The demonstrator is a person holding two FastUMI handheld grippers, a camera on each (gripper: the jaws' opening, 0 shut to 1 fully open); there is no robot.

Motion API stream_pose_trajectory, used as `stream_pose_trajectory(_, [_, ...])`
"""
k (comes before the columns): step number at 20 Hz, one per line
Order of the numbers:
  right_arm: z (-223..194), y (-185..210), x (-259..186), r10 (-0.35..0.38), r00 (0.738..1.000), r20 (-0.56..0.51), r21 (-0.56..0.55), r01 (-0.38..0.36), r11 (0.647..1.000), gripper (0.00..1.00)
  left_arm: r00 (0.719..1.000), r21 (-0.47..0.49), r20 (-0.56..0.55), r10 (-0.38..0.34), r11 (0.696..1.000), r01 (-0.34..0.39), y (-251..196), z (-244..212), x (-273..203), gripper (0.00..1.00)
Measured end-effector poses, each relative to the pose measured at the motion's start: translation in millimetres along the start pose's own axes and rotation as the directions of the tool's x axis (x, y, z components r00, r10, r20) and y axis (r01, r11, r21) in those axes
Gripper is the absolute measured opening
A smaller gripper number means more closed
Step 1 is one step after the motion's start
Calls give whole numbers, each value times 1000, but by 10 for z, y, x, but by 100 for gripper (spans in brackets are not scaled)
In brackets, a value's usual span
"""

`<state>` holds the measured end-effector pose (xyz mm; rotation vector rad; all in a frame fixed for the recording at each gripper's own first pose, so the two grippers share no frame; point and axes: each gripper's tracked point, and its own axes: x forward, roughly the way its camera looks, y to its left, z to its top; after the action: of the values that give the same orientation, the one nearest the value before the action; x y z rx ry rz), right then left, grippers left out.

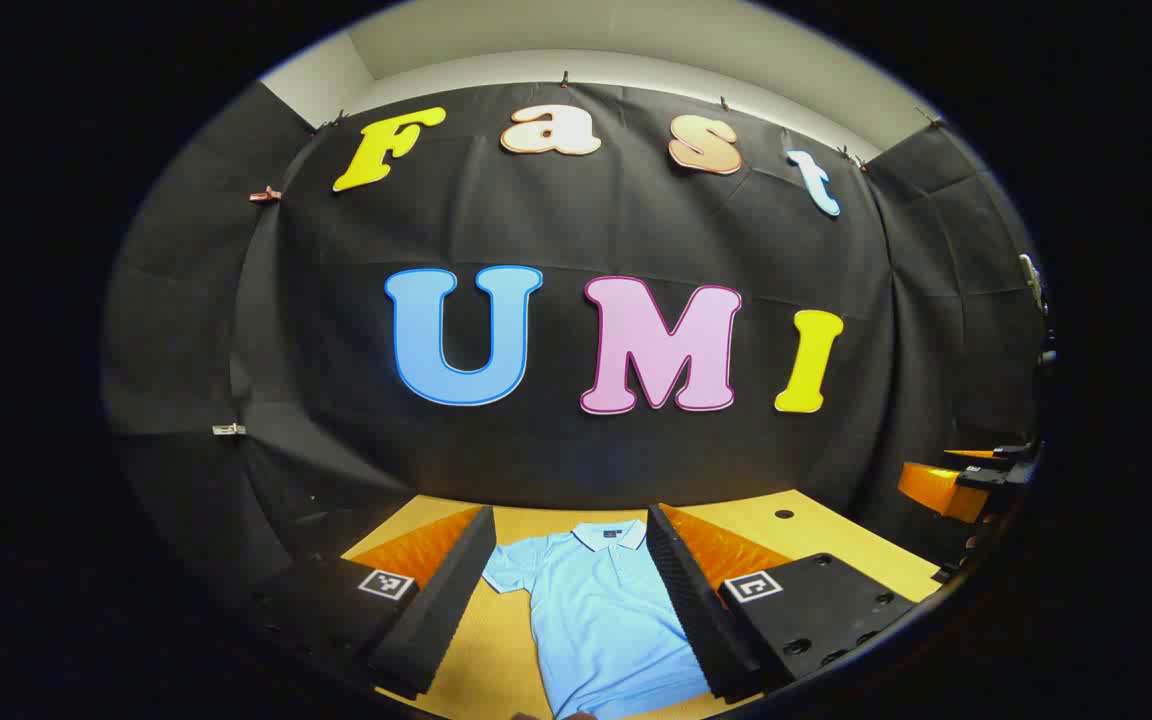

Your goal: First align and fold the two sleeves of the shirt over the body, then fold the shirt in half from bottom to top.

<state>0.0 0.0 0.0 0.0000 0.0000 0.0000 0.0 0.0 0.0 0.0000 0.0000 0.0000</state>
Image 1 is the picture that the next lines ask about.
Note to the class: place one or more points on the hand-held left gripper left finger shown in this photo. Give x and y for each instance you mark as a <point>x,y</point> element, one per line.
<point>446,600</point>

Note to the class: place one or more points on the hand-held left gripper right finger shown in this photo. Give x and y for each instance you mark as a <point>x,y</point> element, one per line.
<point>691,600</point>

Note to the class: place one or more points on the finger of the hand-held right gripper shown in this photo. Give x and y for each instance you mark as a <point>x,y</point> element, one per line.
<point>936,490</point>
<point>981,475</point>

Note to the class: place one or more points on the light blue T-shirt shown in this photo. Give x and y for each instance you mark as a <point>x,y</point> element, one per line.
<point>596,620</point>

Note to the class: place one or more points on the silver cloth clip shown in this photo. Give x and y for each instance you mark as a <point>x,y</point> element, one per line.
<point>229,429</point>

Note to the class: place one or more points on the black backdrop cloth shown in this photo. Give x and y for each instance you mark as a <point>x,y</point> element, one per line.
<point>536,220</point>

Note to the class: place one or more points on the red-brown cloth clip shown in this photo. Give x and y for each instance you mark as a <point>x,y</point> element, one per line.
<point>264,194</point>

